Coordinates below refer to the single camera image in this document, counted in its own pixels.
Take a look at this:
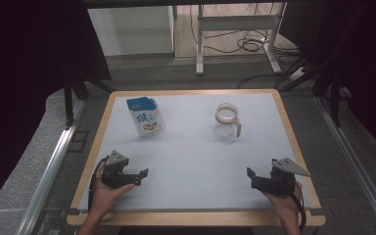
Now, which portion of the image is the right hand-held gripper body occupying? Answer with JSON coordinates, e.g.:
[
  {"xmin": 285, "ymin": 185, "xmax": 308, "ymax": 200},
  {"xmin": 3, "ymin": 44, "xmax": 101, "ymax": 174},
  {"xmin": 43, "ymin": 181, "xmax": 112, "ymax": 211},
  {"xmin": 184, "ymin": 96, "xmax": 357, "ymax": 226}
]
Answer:
[{"xmin": 258, "ymin": 157, "xmax": 311, "ymax": 197}]

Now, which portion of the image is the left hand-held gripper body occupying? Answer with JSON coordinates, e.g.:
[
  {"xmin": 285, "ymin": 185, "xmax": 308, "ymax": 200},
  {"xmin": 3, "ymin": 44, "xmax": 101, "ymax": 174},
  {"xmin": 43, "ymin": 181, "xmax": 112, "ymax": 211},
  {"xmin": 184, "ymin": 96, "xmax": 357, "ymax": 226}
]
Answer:
[{"xmin": 101, "ymin": 150, "xmax": 135, "ymax": 190}]

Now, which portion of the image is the white and blue pouch bag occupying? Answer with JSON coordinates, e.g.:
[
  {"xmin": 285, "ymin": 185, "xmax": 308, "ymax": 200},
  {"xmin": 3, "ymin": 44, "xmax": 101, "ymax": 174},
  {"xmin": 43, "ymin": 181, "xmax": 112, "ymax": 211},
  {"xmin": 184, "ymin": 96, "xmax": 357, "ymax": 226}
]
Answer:
[{"xmin": 125, "ymin": 96, "xmax": 165, "ymax": 138}]

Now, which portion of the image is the glass jar with wooden rim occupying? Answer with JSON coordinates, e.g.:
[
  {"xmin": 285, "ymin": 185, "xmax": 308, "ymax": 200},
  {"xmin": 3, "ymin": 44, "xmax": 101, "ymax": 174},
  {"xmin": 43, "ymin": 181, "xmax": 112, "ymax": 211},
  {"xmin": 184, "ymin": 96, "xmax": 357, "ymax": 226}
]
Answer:
[{"xmin": 213, "ymin": 102, "xmax": 243, "ymax": 140}]

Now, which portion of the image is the person's left hand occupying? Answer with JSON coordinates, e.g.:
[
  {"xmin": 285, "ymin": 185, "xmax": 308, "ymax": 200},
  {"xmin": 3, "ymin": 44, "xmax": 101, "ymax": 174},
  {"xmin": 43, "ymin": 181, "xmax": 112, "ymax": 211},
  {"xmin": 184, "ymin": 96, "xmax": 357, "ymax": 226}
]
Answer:
[{"xmin": 91, "ymin": 162, "xmax": 135, "ymax": 218}]

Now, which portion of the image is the person's right hand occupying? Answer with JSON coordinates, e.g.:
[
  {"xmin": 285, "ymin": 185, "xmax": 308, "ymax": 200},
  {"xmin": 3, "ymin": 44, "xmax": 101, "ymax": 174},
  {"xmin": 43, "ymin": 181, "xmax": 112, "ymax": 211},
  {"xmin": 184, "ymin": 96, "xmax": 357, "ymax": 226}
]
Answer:
[{"xmin": 262, "ymin": 180, "xmax": 303, "ymax": 226}]

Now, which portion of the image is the white table mat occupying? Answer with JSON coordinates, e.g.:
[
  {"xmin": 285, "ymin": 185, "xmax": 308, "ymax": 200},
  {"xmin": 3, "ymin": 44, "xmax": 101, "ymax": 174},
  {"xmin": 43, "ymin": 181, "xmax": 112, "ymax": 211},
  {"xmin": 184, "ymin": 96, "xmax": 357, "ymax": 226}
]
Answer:
[{"xmin": 77, "ymin": 92, "xmax": 311, "ymax": 212}]

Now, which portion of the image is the black metal stand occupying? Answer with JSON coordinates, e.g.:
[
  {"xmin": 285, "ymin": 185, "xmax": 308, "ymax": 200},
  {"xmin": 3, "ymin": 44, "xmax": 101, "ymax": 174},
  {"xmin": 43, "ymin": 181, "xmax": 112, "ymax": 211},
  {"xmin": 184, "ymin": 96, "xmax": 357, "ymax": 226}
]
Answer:
[
  {"xmin": 63, "ymin": 73, "xmax": 116, "ymax": 127},
  {"xmin": 273, "ymin": 55, "xmax": 345, "ymax": 128}
]

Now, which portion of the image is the white power strip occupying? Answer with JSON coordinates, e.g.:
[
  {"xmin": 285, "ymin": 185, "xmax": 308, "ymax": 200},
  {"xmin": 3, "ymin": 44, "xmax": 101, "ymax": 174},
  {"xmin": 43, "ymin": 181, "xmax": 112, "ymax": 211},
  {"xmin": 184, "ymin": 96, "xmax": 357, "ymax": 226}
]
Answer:
[{"xmin": 288, "ymin": 67, "xmax": 306, "ymax": 81}]

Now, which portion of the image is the black curtain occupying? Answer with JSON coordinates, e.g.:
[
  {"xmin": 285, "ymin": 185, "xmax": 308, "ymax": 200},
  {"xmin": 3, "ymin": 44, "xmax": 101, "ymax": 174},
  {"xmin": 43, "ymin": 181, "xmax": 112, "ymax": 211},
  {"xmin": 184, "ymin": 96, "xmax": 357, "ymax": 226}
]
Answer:
[
  {"xmin": 0, "ymin": 0, "xmax": 113, "ymax": 216},
  {"xmin": 280, "ymin": 0, "xmax": 376, "ymax": 161}
]

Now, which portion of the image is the white cabinet panel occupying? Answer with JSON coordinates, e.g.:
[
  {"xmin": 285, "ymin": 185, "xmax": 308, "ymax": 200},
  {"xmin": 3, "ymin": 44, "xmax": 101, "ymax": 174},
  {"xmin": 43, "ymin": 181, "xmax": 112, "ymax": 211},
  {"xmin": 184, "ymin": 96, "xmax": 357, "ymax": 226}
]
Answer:
[{"xmin": 87, "ymin": 6, "xmax": 174, "ymax": 57}]

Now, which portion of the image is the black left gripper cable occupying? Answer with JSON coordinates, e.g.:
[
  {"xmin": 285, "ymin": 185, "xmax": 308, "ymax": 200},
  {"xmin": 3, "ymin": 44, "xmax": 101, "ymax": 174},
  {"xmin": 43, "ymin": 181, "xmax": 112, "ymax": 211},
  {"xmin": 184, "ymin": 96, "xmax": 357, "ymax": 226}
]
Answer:
[{"xmin": 87, "ymin": 156, "xmax": 110, "ymax": 210}]

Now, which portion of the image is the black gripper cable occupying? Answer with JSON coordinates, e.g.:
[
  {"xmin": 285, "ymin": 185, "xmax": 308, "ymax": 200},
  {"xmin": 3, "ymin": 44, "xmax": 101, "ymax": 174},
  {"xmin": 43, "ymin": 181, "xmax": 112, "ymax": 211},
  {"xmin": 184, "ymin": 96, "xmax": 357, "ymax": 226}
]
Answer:
[
  {"xmin": 87, "ymin": 156, "xmax": 110, "ymax": 210},
  {"xmin": 290, "ymin": 181, "xmax": 307, "ymax": 233}
]

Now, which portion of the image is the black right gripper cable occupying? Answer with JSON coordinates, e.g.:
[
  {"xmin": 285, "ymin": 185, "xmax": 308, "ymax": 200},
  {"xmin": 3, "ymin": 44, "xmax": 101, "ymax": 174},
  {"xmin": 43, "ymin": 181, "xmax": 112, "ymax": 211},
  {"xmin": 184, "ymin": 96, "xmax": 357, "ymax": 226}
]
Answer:
[{"xmin": 290, "ymin": 181, "xmax": 307, "ymax": 233}]

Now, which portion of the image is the aluminium floor rail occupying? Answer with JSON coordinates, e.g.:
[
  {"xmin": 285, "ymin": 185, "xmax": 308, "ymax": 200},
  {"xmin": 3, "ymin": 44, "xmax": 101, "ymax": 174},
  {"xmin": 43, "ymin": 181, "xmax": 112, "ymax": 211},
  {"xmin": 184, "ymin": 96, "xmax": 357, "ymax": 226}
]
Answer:
[
  {"xmin": 315, "ymin": 96, "xmax": 376, "ymax": 229},
  {"xmin": 16, "ymin": 99, "xmax": 86, "ymax": 235}
]

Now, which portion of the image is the tangle of black floor cables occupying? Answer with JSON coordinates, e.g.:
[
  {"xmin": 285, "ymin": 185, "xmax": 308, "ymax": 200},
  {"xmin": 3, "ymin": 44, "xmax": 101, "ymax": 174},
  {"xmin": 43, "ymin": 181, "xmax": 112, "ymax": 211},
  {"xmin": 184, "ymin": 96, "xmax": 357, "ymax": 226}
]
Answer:
[{"xmin": 205, "ymin": 28, "xmax": 302, "ymax": 57}]

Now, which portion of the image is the white metal desk frame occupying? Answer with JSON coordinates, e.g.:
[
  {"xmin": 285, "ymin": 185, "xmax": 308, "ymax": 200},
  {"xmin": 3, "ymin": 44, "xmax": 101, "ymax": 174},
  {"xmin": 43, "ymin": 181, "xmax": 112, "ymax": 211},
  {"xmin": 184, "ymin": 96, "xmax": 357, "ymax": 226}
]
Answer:
[{"xmin": 195, "ymin": 3, "xmax": 283, "ymax": 76}]

